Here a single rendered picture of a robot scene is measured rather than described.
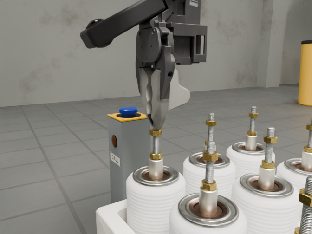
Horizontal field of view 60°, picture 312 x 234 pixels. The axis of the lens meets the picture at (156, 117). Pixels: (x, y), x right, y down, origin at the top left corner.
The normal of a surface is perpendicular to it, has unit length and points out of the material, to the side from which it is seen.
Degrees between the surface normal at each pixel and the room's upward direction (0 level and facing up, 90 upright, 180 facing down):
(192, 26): 90
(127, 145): 90
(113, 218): 0
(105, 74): 90
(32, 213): 0
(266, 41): 90
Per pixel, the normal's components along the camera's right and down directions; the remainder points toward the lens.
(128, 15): 0.46, 0.17
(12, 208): 0.00, -0.98
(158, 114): -0.39, 0.58
